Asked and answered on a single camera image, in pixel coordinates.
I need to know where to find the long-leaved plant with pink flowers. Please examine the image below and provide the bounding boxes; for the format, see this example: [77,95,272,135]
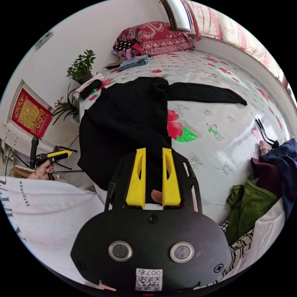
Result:
[52,84,81,126]

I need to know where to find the pile of clothes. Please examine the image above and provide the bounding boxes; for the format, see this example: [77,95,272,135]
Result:
[73,73,105,101]
[218,138,297,281]

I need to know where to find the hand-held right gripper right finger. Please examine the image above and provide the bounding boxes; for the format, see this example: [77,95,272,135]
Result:
[162,147,182,209]

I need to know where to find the red patterned pillow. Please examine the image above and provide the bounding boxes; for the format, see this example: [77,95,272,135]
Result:
[113,21,195,56]

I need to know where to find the black long sleeve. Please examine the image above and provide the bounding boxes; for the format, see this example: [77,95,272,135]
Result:
[77,76,248,191]

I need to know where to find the black white dotted cushion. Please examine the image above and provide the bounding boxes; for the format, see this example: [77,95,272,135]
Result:
[113,41,136,53]

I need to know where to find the person's left hand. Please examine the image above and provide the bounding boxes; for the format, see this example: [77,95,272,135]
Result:
[35,159,55,180]

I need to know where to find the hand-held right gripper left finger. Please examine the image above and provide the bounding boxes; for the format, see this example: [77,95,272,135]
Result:
[125,147,147,209]

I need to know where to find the person's body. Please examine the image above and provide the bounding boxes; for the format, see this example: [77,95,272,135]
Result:
[0,176,110,286]

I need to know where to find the potted green plant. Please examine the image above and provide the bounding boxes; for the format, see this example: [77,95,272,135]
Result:
[66,49,96,85]

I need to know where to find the bed with floral sheet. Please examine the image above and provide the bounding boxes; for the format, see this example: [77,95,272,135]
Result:
[78,49,295,224]

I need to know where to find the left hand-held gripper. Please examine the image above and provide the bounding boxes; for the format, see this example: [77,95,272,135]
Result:
[29,150,72,181]

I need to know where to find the folded blue jeans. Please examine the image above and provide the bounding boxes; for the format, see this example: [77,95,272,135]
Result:
[117,55,153,72]

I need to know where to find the pink floral curtain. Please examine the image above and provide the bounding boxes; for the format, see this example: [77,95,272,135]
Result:
[185,0,285,77]

